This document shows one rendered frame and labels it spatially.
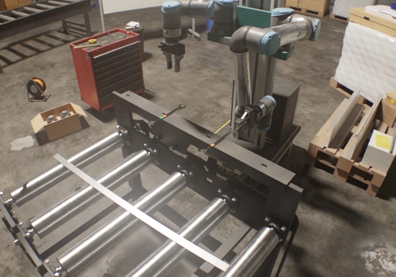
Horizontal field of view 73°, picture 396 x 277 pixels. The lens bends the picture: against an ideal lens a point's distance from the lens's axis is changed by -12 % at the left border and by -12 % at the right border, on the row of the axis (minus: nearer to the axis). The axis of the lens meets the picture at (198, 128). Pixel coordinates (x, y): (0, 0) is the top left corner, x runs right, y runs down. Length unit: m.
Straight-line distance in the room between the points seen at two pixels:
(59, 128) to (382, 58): 4.15
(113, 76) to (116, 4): 2.47
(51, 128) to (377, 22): 4.29
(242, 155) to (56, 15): 5.63
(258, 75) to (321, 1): 7.02
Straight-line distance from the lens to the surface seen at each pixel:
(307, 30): 1.96
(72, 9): 6.76
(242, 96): 1.80
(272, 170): 1.38
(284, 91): 2.74
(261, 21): 2.31
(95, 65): 3.52
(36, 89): 4.72
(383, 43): 4.34
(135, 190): 2.46
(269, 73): 2.45
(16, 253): 2.82
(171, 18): 1.48
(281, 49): 2.12
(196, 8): 1.57
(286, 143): 2.98
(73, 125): 3.78
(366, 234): 2.89
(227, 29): 2.32
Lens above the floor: 2.09
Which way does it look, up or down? 36 degrees down
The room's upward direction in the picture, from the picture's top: straight up
